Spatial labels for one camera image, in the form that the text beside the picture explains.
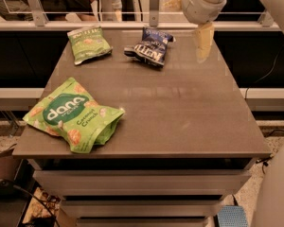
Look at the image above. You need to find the metal railing with glass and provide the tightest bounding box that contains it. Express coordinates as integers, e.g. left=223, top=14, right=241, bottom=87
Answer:
left=0, top=0, right=275, bottom=31

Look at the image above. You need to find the large green dana snack bag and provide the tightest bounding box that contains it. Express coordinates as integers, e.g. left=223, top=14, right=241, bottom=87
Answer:
left=24, top=78, right=124, bottom=153

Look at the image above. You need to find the blue perforated box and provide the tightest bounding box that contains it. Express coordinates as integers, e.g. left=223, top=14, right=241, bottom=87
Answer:
left=216, top=205, right=249, bottom=227

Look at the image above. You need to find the small green rice chip bag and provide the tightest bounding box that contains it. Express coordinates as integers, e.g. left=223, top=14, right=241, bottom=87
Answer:
left=67, top=26, right=113, bottom=65

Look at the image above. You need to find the grey drawer cabinet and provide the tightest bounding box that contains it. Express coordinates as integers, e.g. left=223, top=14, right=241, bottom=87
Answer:
left=28, top=153, right=257, bottom=226

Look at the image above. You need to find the blue kettle chip bag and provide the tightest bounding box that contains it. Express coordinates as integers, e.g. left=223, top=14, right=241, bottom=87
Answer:
left=124, top=27, right=175, bottom=68

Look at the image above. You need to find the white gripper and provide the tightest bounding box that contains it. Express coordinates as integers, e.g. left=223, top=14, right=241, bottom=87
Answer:
left=163, top=0, right=222, bottom=63

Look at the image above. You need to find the person in dark clothing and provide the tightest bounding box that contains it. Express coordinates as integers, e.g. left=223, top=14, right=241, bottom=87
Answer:
left=0, top=0, right=100, bottom=23

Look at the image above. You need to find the black cable left floor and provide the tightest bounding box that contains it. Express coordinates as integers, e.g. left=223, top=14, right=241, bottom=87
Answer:
left=0, top=177, right=62, bottom=227

